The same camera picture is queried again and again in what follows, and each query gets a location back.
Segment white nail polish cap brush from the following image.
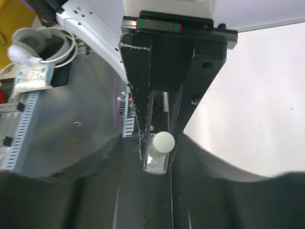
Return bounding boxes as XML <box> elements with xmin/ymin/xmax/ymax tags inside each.
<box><xmin>147</xmin><ymin>131</ymin><xmax>175</xmax><ymax>166</ymax></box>

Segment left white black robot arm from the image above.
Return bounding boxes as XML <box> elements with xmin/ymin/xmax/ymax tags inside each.
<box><xmin>30</xmin><ymin>0</ymin><xmax>238</xmax><ymax>156</ymax></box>

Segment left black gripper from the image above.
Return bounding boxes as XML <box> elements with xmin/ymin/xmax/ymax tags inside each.
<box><xmin>119</xmin><ymin>10</ymin><xmax>238</xmax><ymax>165</ymax></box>

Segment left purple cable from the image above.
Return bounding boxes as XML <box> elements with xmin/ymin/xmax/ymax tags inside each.
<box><xmin>113</xmin><ymin>76</ymin><xmax>122</xmax><ymax>127</ymax></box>

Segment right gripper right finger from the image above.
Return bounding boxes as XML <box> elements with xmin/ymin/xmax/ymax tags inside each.
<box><xmin>172</xmin><ymin>134</ymin><xmax>305</xmax><ymax>229</ymax></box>

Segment white slotted cable duct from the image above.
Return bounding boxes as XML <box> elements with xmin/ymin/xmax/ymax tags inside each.
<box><xmin>0</xmin><ymin>92</ymin><xmax>39</xmax><ymax>172</ymax></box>

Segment white headphones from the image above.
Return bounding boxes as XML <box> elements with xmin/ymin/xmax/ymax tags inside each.
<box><xmin>7</xmin><ymin>26</ymin><xmax>78</xmax><ymax>68</ymax></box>

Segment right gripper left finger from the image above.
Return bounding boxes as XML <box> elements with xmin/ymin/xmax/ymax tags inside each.
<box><xmin>0</xmin><ymin>136</ymin><xmax>172</xmax><ymax>229</ymax></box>

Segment clear nail polish bottle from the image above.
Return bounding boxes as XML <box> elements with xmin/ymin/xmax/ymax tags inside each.
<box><xmin>143</xmin><ymin>131</ymin><xmax>175</xmax><ymax>175</ymax></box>

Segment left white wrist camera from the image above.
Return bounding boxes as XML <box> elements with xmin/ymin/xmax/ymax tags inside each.
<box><xmin>123</xmin><ymin>0</ymin><xmax>216</xmax><ymax>19</ymax></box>

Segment white packet with label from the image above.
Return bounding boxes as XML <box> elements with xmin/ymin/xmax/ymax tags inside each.
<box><xmin>11</xmin><ymin>66</ymin><xmax>54</xmax><ymax>98</ymax></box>

